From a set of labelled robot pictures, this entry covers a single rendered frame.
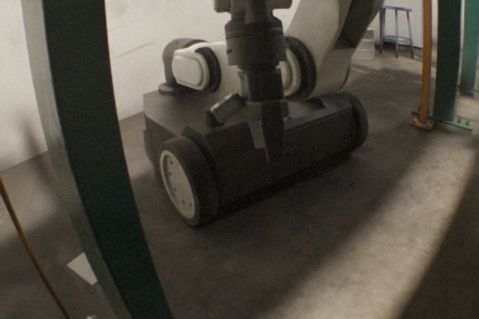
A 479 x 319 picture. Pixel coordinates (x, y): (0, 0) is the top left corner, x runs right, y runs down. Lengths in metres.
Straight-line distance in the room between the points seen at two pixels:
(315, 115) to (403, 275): 0.47
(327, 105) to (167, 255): 0.55
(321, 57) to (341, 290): 0.44
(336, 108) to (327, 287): 0.51
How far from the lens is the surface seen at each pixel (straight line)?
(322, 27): 0.68
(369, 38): 2.70
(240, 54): 0.51
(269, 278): 0.70
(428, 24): 1.40
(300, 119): 0.89
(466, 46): 2.31
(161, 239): 0.83
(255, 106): 0.49
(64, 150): 0.27
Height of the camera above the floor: 0.50
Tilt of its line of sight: 26 degrees down
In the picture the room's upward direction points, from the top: 4 degrees counter-clockwise
